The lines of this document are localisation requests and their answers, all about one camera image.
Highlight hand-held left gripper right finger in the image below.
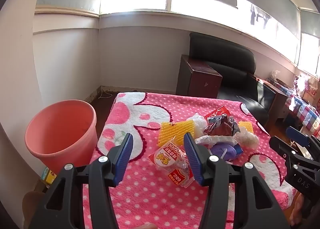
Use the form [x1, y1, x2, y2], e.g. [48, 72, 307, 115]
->
[183, 133, 292, 229]

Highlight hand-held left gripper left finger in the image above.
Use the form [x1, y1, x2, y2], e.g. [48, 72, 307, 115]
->
[28, 133, 134, 229]

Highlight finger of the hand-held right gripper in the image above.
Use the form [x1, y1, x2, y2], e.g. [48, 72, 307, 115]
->
[286, 126, 320, 156]
[269, 136, 317, 177]

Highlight clear red label snack packet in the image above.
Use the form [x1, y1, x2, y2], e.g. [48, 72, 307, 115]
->
[149, 137, 195, 189]

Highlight purple face mask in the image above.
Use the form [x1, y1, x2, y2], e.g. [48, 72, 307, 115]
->
[209, 143, 237, 162]

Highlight large yellow ribbed plastic tray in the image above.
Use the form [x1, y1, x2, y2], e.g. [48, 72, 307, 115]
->
[157, 121, 195, 147]

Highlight clear plastic bag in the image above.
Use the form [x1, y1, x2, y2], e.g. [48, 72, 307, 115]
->
[235, 127, 260, 150]

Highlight white plastic bag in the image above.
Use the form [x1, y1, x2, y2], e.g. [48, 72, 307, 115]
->
[187, 113, 208, 137]

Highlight brown purple wrapper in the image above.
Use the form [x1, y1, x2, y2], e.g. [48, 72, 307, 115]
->
[204, 114, 238, 137]

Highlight small yellow ribbed plastic tray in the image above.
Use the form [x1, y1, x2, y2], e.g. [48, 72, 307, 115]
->
[237, 121, 255, 134]

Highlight blue tissue pack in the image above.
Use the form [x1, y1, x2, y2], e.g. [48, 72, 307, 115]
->
[226, 144, 243, 161]

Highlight red and clear snack wrapper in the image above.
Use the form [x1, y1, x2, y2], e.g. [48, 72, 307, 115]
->
[204, 105, 234, 122]

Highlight pink plastic bucket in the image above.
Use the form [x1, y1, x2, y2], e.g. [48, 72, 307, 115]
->
[24, 99, 98, 169]

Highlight checked tablecloth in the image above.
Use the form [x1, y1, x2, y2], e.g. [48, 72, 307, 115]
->
[279, 79, 320, 137]

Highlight pink dotted fleece blanket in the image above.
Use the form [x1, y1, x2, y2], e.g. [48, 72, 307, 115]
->
[82, 92, 297, 229]

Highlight brown paper bag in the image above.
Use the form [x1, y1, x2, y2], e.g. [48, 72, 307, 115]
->
[302, 75, 320, 102]

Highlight yellow cardboard box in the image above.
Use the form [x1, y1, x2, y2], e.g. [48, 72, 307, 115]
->
[41, 167, 57, 185]

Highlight dark red cabinet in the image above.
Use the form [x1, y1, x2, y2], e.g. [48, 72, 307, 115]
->
[176, 54, 223, 99]

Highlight brown wooden stool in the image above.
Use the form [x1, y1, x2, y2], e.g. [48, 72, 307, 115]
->
[22, 191, 45, 229]

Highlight black leather sofa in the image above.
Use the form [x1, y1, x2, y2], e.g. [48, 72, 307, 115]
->
[189, 32, 270, 126]

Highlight hanging dark clothes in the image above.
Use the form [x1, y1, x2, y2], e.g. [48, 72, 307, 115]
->
[250, 4, 272, 29]

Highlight window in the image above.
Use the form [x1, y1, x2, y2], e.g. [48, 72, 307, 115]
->
[36, 0, 320, 77]

